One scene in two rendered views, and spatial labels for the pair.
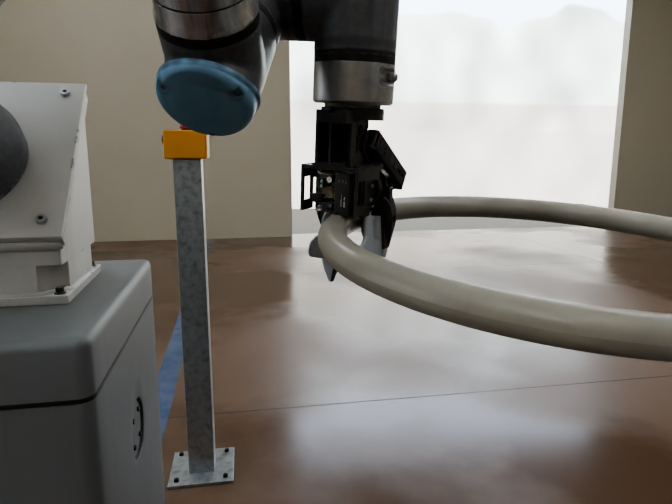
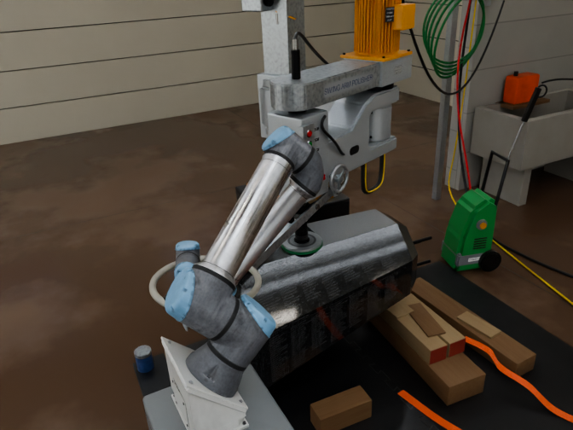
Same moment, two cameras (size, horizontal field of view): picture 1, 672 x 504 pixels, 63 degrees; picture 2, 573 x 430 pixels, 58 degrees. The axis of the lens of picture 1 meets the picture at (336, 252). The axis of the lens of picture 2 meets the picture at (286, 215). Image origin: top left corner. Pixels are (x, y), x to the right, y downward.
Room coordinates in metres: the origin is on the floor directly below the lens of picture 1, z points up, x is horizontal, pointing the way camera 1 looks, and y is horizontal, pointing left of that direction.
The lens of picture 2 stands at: (0.71, 1.75, 2.17)
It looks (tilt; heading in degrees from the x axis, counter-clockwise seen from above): 26 degrees down; 255
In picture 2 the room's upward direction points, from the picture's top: 3 degrees counter-clockwise
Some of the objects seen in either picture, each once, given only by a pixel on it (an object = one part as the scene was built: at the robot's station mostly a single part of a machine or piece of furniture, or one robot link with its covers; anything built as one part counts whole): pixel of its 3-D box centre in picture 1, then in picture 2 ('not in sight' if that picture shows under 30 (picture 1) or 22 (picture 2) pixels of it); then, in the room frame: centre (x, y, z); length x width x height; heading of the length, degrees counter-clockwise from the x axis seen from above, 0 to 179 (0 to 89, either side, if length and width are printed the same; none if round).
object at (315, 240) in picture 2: not in sight; (302, 241); (0.00, -0.56, 0.84); 0.21 x 0.21 x 0.01
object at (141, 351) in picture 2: not in sight; (144, 358); (0.92, -0.84, 0.08); 0.10 x 0.10 x 0.13
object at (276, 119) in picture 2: not in sight; (309, 151); (-0.07, -0.60, 1.32); 0.36 x 0.22 x 0.45; 31
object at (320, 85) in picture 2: not in sight; (342, 82); (-0.30, -0.74, 1.62); 0.96 x 0.25 x 0.17; 31
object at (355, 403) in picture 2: not in sight; (340, 410); (-0.04, -0.10, 0.07); 0.30 x 0.12 x 0.12; 8
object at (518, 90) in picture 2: not in sight; (524, 86); (-2.90, -2.46, 1.00); 0.50 x 0.22 x 0.33; 10
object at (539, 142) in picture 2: not in sight; (541, 146); (-3.06, -2.27, 0.43); 1.30 x 0.62 x 0.86; 10
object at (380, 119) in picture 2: not in sight; (373, 120); (-0.57, -0.91, 1.34); 0.19 x 0.19 x 0.20
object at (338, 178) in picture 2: not in sight; (333, 177); (-0.17, -0.52, 1.20); 0.15 x 0.10 x 0.15; 31
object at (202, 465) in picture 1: (195, 308); not in sight; (1.62, 0.44, 0.54); 0.20 x 0.20 x 1.09; 10
